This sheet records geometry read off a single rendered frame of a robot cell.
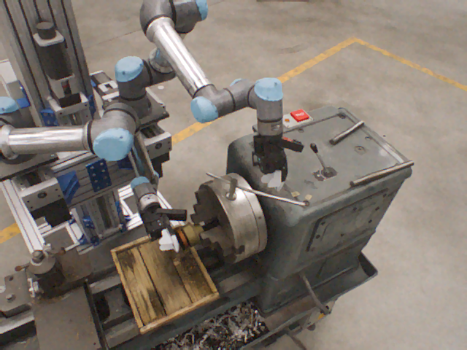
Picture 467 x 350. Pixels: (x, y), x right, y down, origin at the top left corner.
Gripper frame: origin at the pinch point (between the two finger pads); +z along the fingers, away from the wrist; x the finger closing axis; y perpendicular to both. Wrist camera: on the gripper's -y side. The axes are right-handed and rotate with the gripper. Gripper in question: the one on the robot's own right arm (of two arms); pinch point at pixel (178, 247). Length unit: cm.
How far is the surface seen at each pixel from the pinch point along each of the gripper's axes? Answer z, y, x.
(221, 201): -0.7, -16.7, 15.8
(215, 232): 1.7, -13.6, 3.1
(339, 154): 0, -67, 18
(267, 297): 17, -32, -38
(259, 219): 8.2, -26.8, 10.9
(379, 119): -113, -255, -108
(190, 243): 0.7, -4.2, 1.0
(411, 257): 14, -164, -108
